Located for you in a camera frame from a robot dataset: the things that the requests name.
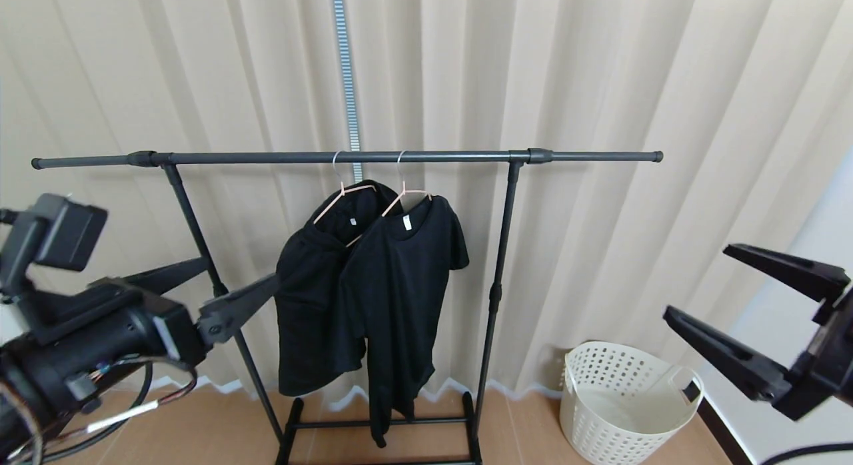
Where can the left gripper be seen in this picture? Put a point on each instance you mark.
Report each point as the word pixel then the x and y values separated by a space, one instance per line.
pixel 100 338

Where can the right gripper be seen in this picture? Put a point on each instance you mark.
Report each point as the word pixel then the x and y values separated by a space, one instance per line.
pixel 826 372

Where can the black shorts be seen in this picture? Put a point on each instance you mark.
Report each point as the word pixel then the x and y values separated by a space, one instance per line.
pixel 306 318

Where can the pink clothes hanger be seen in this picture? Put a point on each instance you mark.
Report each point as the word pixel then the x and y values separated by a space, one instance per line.
pixel 330 206
pixel 394 204

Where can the black garment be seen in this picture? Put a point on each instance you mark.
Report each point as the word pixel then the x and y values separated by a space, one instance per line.
pixel 400 298

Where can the black clothes rack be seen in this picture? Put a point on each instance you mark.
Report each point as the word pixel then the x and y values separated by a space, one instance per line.
pixel 266 157

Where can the white laundry basket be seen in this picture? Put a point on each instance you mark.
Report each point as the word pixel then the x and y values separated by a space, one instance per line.
pixel 626 412

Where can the beige curtain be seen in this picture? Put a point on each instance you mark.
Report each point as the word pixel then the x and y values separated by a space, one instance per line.
pixel 666 65

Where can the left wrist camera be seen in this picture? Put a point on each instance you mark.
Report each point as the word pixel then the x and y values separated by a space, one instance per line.
pixel 66 232

